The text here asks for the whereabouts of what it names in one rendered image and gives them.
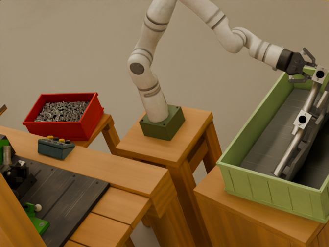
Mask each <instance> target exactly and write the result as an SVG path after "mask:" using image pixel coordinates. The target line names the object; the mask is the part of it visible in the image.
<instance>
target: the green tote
mask: <svg viewBox="0 0 329 247"><path fill-rule="evenodd" d="M315 70H316V69H315V68H310V67H303V70H302V71H303V72H305V73H306V74H308V75H310V76H313V75H314V73H315ZM288 81H289V75H288V74H287V73H286V72H283V73H282V74H281V76H280V77H279V79H278V80H277V81H276V83H275V84H274V85H273V87H272V88H271V89H270V91H269V92H268V93H267V95H266V96H265V97H264V99H263V100H262V101H261V103H260V104H259V106H258V107H257V108H256V110H255V111H254V112H253V114H252V115H251V116H250V118H249V119H248V121H247V122H246V123H245V125H244V126H243V127H242V129H241V130H240V131H239V133H238V134H237V135H236V136H235V138H234V139H233V140H232V142H231V143H230V145H229V146H228V147H227V149H226V150H225V151H224V153H223V154H222V155H221V157H220V158H219V159H218V161H217V162H216V165H217V166H218V167H220V170H221V174H222V177H223V180H224V184H225V188H224V190H225V191H227V193H228V194H231V195H234V196H238V197H241V198H245V199H248V200H251V201H254V202H257V203H260V204H264V205H267V206H270V207H273V208H276V209H279V210H283V211H285V212H288V213H292V214H295V215H298V216H301V217H304V218H307V219H311V220H314V221H317V222H321V223H324V224H325V223H327V221H328V219H329V174H328V176H327V178H326V180H325V181H324V183H323V185H322V186H321V188H320V189H319V190H318V189H314V188H311V187H308V186H304V185H301V184H297V183H294V182H290V181H287V180H283V179H280V178H276V177H273V176H269V175H266V174H262V173H258V172H255V171H251V170H248V169H244V168H241V167H239V165H240V164H241V163H242V161H243V160H244V158H245V157H246V156H247V154H248V153H249V151H250V150H251V149H252V147H253V146H254V144H255V143H256V141H257V140H258V139H259V137H260V136H261V134H262V133H263V132H264V130H265V129H266V128H267V126H268V125H269V123H270V122H271V121H272V119H273V118H274V116H275V115H276V113H277V112H278V111H279V109H280V108H281V106H282V105H283V103H284V102H285V101H286V99H287V98H288V96H289V95H290V94H291V92H292V91H293V89H294V88H299V89H304V90H309V91H310V90H311V87H312V85H313V83H314V81H313V80H310V79H309V80H307V81H306V82H305V83H289V82H288ZM328 81H329V71H328V73H327V75H326V78H325V80H324V82H323V84H322V86H321V88H320V90H319V92H320V93H324V91H325V90H324V89H325V87H326V85H327V83H328Z"/></svg>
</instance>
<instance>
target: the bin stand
mask: <svg viewBox="0 0 329 247"><path fill-rule="evenodd" d="M114 124H115V123H114V121H113V119H112V116H111V115H110V114H105V113H103V115H102V116H101V118H100V120H99V122H98V124H97V126H96V128H95V130H94V132H93V134H92V136H91V137H90V139H89V141H71V143H75V145H77V146H81V147H84V148H87V147H88V146H89V145H90V144H91V142H92V141H93V140H94V139H95V138H96V137H97V135H98V134H99V133H100V132H102V134H103V136H104V139H105V141H106V143H107V145H108V147H109V150H110V152H111V154H112V155H116V156H120V157H121V155H120V154H118V153H117V150H116V146H117V145H118V144H119V143H120V139H119V136H118V134H117V132H116V129H115V127H114ZM141 221H142V223H143V225H145V226H148V227H151V224H150V222H149V219H148V217H147V215H146V214H145V215H144V216H143V217H142V219H141ZM122 247H135V246H134V244H133V242H132V240H131V238H130V236H129V238H128V239H127V240H126V242H125V243H124V245H123V246H122Z"/></svg>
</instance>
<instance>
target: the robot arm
mask: <svg viewBox="0 0 329 247"><path fill-rule="evenodd" d="M179 1H180V2H181V3H183V4H184V5H185V6H187V7H188V8H189V9H191V10H192V11H193V12H194V13H195V14H196V15H198V16H199V17H200V18H201V19H202V20H203V21H204V22H205V23H206V24H207V25H208V26H209V27H210V28H211V29H212V30H213V31H214V33H215V35H216V37H217V38H218V40H219V41H220V43H221V45H222V47H223V48H224V49H225V50H227V51H228V52H230V53H238V52H239V51H240V50H241V49H242V48H243V46H245V47H246V48H247V49H249V55H250V56H251V57H252V58H254V59H257V60H259V61H261V62H264V63H265V64H267V65H269V66H272V69H273V70H275V71H276V70H277V69H279V70H281V71H283V72H286V73H287V74H288V75H289V81H288V82H289V83H305V82H306V81H307V80H309V79H310V80H311V79H312V77H313V76H310V75H308V74H306V73H305V72H303V71H302V70H303V67H304V66H305V65H306V66H311V67H314V68H315V69H316V68H317V66H318V65H317V64H316V59H315V58H314V56H313V55H312V54H311V53H310V52H309V51H308V50H307V49H306V48H303V49H302V50H301V51H300V52H292V51H290V50H287V49H286V47H284V46H282V47H280V46H277V45H274V44H271V43H269V42H266V41H264V40H261V39H259V38H258V37H257V36H255V35H254V34H253V33H251V32H250V31H248V30H247V29H245V28H242V27H235V28H233V29H232V30H230V28H229V26H228V24H229V19H228V17H227V16H226V15H225V14H224V13H223V12H222V11H221V10H220V9H219V8H218V7H217V6H216V5H215V4H214V3H212V2H211V1H209V0H179ZM176 2H177V0H153V1H152V3H151V5H150V7H149V8H148V10H147V13H146V15H145V18H144V20H143V24H142V29H141V36H140V38H139V40H138V42H137V44H136V46H135V47H134V49H133V51H132V52H131V54H130V57H129V59H128V61H127V69H128V72H129V74H130V76H131V79H132V81H133V83H134V84H135V85H136V86H137V89H138V92H139V94H140V97H141V100H142V103H143V105H144V108H145V111H146V114H147V116H148V119H149V121H151V122H153V123H159V122H162V121H164V120H165V119H166V118H167V117H168V115H169V111H168V110H169V108H168V105H167V103H166V100H165V96H164V93H163V92H162V90H161V87H160V84H159V81H158V78H157V76H156V75H155V74H154V73H151V70H150V66H151V64H152V61H153V57H154V53H155V49H156V46H157V43H158V41H159V40H160V39H161V37H162V36H163V34H164V32H165V31H166V28H167V26H168V24H169V21H170V18H171V16H172V13H173V11H174V8H175V5H176ZM301 54H303V55H306V54H307V56H308V57H309V58H310V59H311V60H312V63H310V62H307V61H304V59H303V57H302V56H301ZM295 74H301V75H303V76H304V77H305V78H304V79H295V78H294V77H292V75H295Z"/></svg>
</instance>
